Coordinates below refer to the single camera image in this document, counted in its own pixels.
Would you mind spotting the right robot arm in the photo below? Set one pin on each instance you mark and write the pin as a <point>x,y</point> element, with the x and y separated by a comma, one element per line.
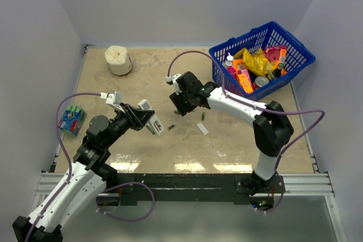
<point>271,131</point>

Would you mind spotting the white bottle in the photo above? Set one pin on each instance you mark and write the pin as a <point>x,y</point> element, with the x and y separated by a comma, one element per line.
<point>228,62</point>

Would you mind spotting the green battery left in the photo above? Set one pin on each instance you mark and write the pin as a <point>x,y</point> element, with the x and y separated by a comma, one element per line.
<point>150,129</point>

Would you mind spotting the blue plastic basket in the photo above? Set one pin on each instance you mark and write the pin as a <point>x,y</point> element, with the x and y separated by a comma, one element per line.
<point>269,34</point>

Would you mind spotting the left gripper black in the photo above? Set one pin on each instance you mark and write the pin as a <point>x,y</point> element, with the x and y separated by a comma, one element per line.
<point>137,118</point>

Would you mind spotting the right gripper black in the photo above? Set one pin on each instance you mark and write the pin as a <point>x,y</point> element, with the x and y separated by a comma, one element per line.
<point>182,109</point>

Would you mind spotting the black base frame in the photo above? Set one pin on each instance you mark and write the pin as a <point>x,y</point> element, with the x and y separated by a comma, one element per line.
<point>237,188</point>

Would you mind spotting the white remote control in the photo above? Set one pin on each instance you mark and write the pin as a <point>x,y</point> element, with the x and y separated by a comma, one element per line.
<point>154,123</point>

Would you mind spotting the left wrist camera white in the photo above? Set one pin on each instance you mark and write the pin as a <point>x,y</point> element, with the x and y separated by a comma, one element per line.
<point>113,99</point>

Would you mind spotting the red soda can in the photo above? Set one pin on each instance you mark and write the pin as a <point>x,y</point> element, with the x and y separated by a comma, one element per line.
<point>260,82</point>

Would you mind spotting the yellow snack bag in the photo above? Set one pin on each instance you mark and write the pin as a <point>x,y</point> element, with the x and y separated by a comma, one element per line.
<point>256,63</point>

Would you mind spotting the orange tall carton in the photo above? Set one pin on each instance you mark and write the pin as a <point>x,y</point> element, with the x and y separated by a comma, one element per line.
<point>282,56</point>

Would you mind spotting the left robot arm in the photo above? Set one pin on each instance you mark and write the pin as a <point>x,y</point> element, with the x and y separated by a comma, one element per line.
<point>87,176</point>

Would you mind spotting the white tissue roll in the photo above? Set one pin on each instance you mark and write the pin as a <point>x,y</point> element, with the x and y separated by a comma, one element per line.
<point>118,60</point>

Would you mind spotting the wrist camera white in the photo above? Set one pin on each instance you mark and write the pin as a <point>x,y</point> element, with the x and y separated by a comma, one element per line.
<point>171,80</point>
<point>113,99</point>

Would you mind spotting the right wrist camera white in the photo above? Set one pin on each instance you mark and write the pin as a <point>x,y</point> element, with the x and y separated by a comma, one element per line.
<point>171,80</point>

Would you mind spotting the battery multipack blue green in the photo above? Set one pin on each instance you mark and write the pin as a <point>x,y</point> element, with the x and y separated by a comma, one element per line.
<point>72,120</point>

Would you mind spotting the orange box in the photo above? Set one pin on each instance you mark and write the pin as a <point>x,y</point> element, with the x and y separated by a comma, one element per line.
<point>243,76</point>

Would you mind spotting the white battery cover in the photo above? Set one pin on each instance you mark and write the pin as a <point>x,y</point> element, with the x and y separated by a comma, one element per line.
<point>202,128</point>

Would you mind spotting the dark glass bottle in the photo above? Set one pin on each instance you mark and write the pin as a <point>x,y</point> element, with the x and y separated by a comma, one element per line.
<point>276,73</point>

